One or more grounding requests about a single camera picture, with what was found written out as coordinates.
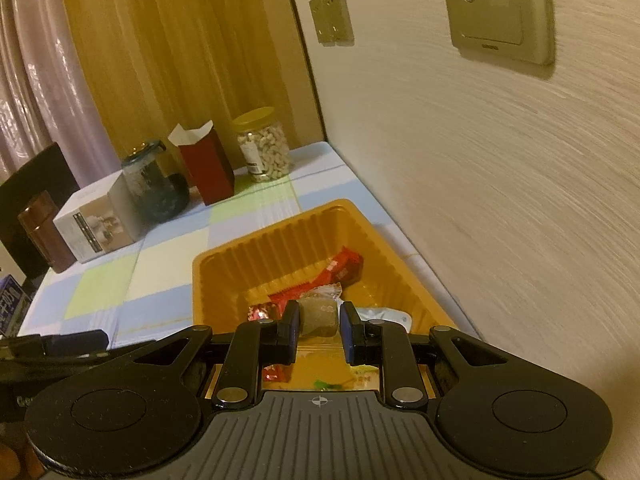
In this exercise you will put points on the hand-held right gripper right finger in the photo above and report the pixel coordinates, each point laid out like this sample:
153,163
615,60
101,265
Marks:
348,335

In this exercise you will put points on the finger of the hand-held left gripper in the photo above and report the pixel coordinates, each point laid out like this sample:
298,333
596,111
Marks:
75,342

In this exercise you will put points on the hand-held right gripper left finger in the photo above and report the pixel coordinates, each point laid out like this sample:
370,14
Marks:
292,330

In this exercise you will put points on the brown cake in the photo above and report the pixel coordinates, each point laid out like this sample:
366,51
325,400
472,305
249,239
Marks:
317,312

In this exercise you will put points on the bright red snack packet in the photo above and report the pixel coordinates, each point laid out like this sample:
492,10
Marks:
290,294
345,265

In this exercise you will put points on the dark red foil snack packet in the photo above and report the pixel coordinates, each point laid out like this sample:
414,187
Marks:
260,312

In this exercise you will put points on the small red foil snack packet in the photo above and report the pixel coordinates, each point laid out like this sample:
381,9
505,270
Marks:
277,372

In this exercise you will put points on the yellow green snack packet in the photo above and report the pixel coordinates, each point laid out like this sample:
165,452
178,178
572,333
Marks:
332,385

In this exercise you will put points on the orange plastic tray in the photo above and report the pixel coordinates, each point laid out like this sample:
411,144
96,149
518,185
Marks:
235,270

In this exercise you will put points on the clear white snack packet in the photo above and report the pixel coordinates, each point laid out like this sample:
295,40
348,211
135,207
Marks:
385,316

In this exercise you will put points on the blue printed box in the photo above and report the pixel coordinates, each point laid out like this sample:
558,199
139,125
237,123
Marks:
10,305

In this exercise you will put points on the brown canister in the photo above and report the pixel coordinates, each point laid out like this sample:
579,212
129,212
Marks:
42,232

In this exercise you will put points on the white cardboard box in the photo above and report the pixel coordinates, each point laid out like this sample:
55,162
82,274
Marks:
95,225

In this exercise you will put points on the checkered tablecloth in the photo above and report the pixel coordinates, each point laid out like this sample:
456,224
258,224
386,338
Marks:
165,255

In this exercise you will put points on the dark chair back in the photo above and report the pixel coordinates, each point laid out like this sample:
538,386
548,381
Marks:
35,175

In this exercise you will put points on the dark glass jar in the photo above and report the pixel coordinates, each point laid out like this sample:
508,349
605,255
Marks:
155,185

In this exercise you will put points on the red paper carton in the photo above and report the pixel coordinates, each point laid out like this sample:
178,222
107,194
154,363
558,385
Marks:
207,170

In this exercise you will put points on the yellow lid nut jar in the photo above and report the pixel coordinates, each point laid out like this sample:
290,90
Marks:
265,150

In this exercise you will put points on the pink sheer curtain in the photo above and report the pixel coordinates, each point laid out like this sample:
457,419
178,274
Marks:
40,85

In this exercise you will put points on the yellow curtain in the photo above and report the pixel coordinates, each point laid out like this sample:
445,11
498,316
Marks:
175,50

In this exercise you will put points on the beige wall power socket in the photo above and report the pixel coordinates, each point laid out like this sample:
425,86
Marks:
320,20
341,12

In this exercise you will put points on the beige wall antenna socket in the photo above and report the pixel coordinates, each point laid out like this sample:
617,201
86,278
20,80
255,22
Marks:
500,5

